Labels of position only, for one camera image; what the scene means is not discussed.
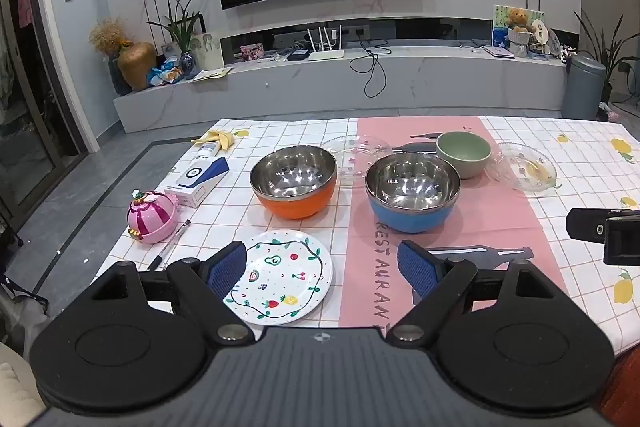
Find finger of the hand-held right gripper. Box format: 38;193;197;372
566;207;622;243

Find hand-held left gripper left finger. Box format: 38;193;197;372
90;240;254;346

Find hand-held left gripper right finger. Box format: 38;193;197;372
385;239;557;346

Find blue steel bowl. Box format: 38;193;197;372
364;155;461;235

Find white fruit print plate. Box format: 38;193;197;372
222;230;334;327

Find clear glass plate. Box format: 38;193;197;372
320;134;394;188
484;142;558;193

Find orange steel bowl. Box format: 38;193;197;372
249;146;338;221

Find green ceramic bowl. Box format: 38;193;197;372
436;131;492;180

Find checked lemon print tablecloth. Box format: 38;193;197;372
90;117;640;358

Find black pen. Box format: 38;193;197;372
146;219;193;271

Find pink round jewel box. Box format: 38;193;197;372
127;189;179;246

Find blue and white box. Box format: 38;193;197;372
164;157;230;210

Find banana peel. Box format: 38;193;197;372
191;130;236;152

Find grey trash bin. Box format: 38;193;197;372
561;55;607;120

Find orange red clothing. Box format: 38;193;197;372
597;347;640;424

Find tall leafy floor plant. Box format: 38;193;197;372
572;9;632;104

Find paper sheets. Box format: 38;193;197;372
190;67;235;83

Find marble tv cabinet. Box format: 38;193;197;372
112;19;581;134

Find round white hand fan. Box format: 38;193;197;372
530;18;551;48

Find blue snack packet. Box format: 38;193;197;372
147;59;185;87

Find green picture card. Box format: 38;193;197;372
492;4;546;48

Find teddy bear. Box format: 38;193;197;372
505;8;532;33

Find dark vase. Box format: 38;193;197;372
107;54;133;97

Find white printed pot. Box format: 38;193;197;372
190;32;224;70

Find gold vase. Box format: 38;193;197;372
117;42;159;92

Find white router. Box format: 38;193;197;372
306;25;346;60

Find green potted plant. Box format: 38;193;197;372
147;0;206;54

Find dried flower bunch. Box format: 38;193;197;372
89;18;136;57

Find white pedestal vase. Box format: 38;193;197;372
507;29;532;58

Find black cable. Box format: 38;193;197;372
349;38;394;98

